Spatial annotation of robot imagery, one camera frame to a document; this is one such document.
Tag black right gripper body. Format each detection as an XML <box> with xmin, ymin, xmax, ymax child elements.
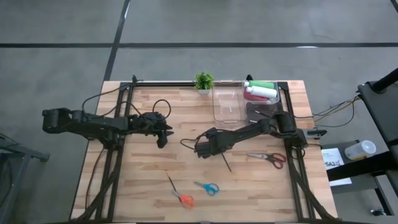
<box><xmin>195</xmin><ymin>136</ymin><xmax>230</xmax><ymax>159</ymax></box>

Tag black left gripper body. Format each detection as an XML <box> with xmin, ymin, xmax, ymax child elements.
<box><xmin>136</xmin><ymin>111</ymin><xmax>169</xmax><ymax>149</ymax></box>

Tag black paintbrush silver ferrule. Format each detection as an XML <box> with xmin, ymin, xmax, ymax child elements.
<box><xmin>253</xmin><ymin>109</ymin><xmax>273</xmax><ymax>119</ymax></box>

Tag red paint bottle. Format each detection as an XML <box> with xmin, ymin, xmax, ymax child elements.
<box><xmin>243</xmin><ymin>89</ymin><xmax>270</xmax><ymax>103</ymax></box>

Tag white paint bottle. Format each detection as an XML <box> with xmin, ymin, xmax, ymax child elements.
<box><xmin>246</xmin><ymin>86</ymin><xmax>278</xmax><ymax>99</ymax></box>

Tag green paint bottle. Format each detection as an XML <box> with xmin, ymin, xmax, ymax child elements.
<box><xmin>244</xmin><ymin>80</ymin><xmax>276</xmax><ymax>90</ymax></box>

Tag clear plastic bin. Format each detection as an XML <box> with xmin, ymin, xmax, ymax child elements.
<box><xmin>212</xmin><ymin>80</ymin><xmax>248</xmax><ymax>129</ymax></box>

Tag smoky grey plastic bin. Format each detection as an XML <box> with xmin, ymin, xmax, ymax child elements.
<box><xmin>245</xmin><ymin>101</ymin><xmax>282</xmax><ymax>125</ymax></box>

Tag green plant in white pot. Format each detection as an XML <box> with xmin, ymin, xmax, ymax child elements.
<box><xmin>194</xmin><ymin>70</ymin><xmax>215</xmax><ymax>96</ymax></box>

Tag frosted white plastic bin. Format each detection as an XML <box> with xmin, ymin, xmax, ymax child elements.
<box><xmin>241</xmin><ymin>80</ymin><xmax>280</xmax><ymax>105</ymax></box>

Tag white paper sheet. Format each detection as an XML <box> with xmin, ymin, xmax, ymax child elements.
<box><xmin>320</xmin><ymin>147</ymin><xmax>353</xmax><ymax>187</ymax></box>

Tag grey metal side table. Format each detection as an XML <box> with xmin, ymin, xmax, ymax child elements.
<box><xmin>0</xmin><ymin>135</ymin><xmax>50</xmax><ymax>224</ymax></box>

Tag translucent plastic cup with lid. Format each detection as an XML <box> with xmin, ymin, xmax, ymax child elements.
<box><xmin>344</xmin><ymin>139</ymin><xmax>377</xmax><ymax>161</ymax></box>

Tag black equipment cart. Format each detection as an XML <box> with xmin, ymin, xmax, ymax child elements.
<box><xmin>320</xmin><ymin>67</ymin><xmax>398</xmax><ymax>218</ymax></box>

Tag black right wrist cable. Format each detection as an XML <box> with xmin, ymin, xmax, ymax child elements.
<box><xmin>179</xmin><ymin>130</ymin><xmax>212</xmax><ymax>152</ymax></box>

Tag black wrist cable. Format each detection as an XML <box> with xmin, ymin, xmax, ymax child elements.
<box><xmin>151</xmin><ymin>98</ymin><xmax>172</xmax><ymax>121</ymax></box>
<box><xmin>179</xmin><ymin>130</ymin><xmax>212</xmax><ymax>152</ymax></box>

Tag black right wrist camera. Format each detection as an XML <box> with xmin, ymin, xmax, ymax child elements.
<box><xmin>205</xmin><ymin>126</ymin><xmax>220</xmax><ymax>138</ymax></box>

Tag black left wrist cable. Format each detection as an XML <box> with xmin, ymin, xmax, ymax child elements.
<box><xmin>151</xmin><ymin>98</ymin><xmax>172</xmax><ymax>121</ymax></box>

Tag blue-handled scissors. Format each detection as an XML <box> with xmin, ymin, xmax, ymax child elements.
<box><xmin>193</xmin><ymin>180</ymin><xmax>220</xmax><ymax>197</ymax></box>

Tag black aluminium table frame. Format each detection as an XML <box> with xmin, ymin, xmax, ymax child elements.
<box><xmin>76</xmin><ymin>74</ymin><xmax>338</xmax><ymax>223</ymax></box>

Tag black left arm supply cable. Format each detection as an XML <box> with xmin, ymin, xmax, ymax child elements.
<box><xmin>81</xmin><ymin>79</ymin><xmax>144</xmax><ymax>113</ymax></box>

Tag orange-handled scissors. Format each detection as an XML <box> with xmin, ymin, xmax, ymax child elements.
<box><xmin>170</xmin><ymin>189</ymin><xmax>195</xmax><ymax>210</ymax></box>

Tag dark red-handled scissors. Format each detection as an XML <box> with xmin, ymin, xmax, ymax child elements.
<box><xmin>248</xmin><ymin>152</ymin><xmax>287</xmax><ymax>170</ymax></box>

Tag brown cable along table edge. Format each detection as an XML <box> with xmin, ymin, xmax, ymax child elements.
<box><xmin>84</xmin><ymin>146</ymin><xmax>106</xmax><ymax>212</ymax></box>

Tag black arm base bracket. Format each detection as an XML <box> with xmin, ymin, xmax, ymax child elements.
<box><xmin>306</xmin><ymin>128</ymin><xmax>328</xmax><ymax>138</ymax></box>

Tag right arm supply cable bundle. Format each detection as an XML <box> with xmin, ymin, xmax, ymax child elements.
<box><xmin>294</xmin><ymin>95</ymin><xmax>363</xmax><ymax>128</ymax></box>

